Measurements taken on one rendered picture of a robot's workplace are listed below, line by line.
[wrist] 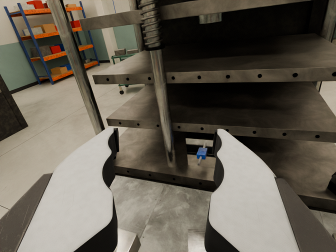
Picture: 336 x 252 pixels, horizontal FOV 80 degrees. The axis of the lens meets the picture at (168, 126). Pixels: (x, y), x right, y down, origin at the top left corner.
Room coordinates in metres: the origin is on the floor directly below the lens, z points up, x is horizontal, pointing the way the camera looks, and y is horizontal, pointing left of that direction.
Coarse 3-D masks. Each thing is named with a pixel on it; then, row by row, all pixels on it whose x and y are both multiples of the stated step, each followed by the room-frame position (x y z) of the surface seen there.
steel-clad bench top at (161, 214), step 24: (120, 192) 0.70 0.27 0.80; (144, 192) 0.68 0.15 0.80; (168, 192) 0.66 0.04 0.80; (192, 192) 0.64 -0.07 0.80; (120, 216) 0.57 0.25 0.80; (144, 216) 0.55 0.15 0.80; (168, 216) 0.54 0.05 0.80; (192, 216) 0.52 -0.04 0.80; (144, 240) 0.45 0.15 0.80; (168, 240) 0.44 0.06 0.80
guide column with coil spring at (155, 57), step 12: (144, 0) 0.85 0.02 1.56; (156, 12) 0.86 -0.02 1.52; (156, 24) 0.85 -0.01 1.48; (156, 60) 0.84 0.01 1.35; (156, 72) 0.85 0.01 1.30; (156, 84) 0.85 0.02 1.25; (156, 96) 0.86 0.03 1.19; (168, 108) 0.85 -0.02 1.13; (168, 120) 0.85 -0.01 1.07; (168, 132) 0.84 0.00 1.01; (168, 144) 0.84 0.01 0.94; (168, 156) 0.85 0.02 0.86
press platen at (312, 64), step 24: (168, 48) 1.50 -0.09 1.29; (192, 48) 1.36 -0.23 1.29; (216, 48) 1.24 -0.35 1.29; (240, 48) 1.14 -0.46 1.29; (264, 48) 1.05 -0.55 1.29; (288, 48) 0.98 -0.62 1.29; (312, 48) 0.91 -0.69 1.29; (120, 72) 1.00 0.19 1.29; (144, 72) 0.93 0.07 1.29; (168, 72) 0.88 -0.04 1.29; (192, 72) 0.83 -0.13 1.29; (216, 72) 0.79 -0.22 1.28; (240, 72) 0.75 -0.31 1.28; (264, 72) 0.72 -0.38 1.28; (288, 72) 0.69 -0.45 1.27; (312, 72) 0.66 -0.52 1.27
